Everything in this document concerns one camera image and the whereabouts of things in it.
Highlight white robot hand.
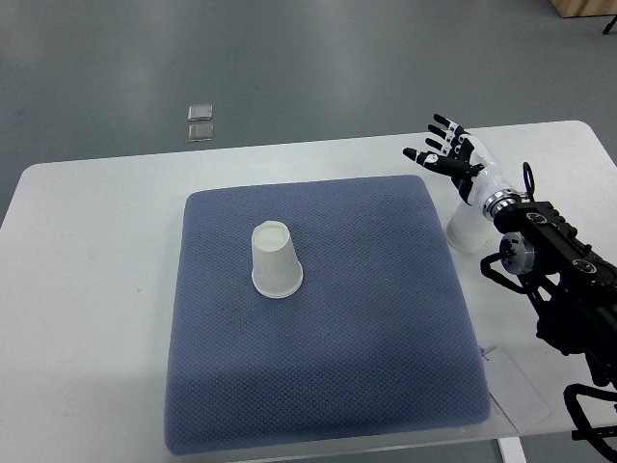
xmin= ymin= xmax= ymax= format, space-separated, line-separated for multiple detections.
xmin=402 ymin=114 xmax=504 ymax=205

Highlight white paper cup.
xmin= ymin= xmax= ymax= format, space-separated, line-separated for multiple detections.
xmin=251 ymin=221 xmax=304 ymax=299
xmin=444 ymin=201 xmax=492 ymax=254

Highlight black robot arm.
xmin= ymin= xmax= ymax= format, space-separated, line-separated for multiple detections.
xmin=403 ymin=114 xmax=616 ymax=462

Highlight wooden furniture corner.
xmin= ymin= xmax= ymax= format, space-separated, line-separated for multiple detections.
xmin=550 ymin=0 xmax=617 ymax=18

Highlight black tripod leg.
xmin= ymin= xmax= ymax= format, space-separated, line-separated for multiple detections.
xmin=602 ymin=16 xmax=617 ymax=35

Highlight blue grey cushion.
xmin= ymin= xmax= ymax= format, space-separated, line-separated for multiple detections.
xmin=165 ymin=176 xmax=491 ymax=455

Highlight white paper cup on cushion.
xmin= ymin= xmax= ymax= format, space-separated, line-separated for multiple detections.
xmin=251 ymin=221 xmax=304 ymax=299

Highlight upper metal floor plate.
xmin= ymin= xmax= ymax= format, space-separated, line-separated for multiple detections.
xmin=187 ymin=103 xmax=213 ymax=122

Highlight white paper tag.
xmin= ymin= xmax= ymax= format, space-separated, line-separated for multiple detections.
xmin=482 ymin=347 xmax=550 ymax=432

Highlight white table leg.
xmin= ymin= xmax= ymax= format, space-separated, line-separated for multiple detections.
xmin=497 ymin=437 xmax=526 ymax=463

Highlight black cable loop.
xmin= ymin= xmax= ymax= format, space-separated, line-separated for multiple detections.
xmin=520 ymin=161 xmax=537 ymax=203

